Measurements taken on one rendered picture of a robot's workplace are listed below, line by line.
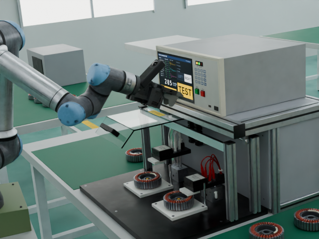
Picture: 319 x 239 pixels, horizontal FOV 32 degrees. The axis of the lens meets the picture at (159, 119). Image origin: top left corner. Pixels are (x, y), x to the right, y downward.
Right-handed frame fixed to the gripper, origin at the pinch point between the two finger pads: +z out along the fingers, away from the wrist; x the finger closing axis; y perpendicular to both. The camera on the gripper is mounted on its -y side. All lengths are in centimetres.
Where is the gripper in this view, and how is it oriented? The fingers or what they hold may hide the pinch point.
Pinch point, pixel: (180, 93)
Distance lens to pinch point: 199.0
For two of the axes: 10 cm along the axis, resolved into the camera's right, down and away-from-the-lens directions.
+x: 4.9, 2.1, -8.5
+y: -3.0, 9.5, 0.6
